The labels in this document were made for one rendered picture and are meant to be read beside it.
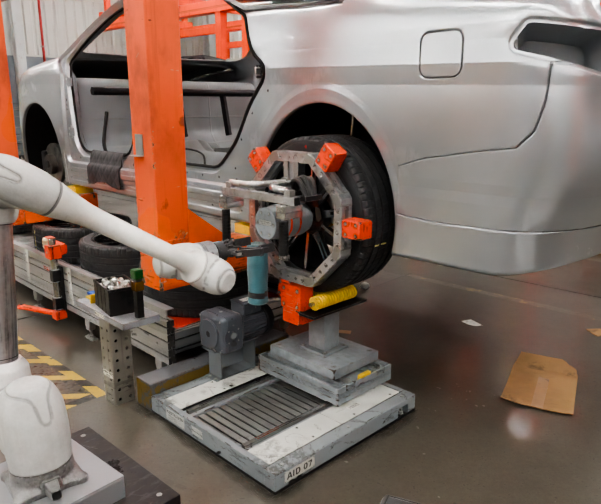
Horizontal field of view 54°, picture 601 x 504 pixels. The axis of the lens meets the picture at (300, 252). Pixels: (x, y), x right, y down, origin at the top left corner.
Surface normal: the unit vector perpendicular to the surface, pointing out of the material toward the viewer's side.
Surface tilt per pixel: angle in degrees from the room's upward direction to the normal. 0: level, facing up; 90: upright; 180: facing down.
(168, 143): 90
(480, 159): 90
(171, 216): 90
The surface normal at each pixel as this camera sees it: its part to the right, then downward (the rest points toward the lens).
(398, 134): -0.71, 0.17
